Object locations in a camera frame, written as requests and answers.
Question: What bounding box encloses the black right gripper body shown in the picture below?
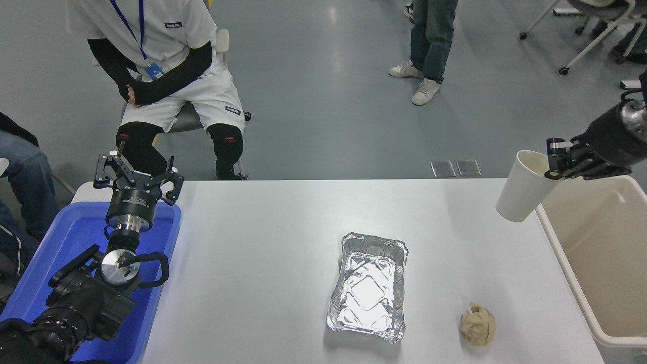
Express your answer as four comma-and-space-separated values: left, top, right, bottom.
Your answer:
580, 103, 634, 168

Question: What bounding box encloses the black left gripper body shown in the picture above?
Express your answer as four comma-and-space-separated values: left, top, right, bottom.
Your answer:
106, 185, 159, 220

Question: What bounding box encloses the white paper cup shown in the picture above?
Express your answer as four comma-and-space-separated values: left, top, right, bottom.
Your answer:
495, 150, 564, 223

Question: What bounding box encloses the grey seat chair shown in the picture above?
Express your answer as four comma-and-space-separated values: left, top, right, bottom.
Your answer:
121, 28, 252, 181

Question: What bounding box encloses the blue plastic tray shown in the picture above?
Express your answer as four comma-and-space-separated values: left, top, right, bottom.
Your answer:
0, 201, 182, 364

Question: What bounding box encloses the person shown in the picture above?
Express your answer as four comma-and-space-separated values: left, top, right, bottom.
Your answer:
0, 111, 61, 304
590, 18, 647, 64
389, 0, 459, 106
66, 0, 248, 181

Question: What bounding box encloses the large pale bin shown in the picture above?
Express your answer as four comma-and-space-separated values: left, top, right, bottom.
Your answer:
535, 174, 647, 349

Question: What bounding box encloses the grey wheeled office chair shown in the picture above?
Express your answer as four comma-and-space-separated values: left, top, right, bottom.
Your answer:
519, 0, 647, 76

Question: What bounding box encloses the crumpled tan paper ball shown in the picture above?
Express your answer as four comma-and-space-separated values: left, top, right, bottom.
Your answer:
459, 302, 497, 347

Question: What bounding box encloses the silver foil tray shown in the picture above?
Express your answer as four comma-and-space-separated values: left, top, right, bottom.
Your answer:
326, 232, 410, 344

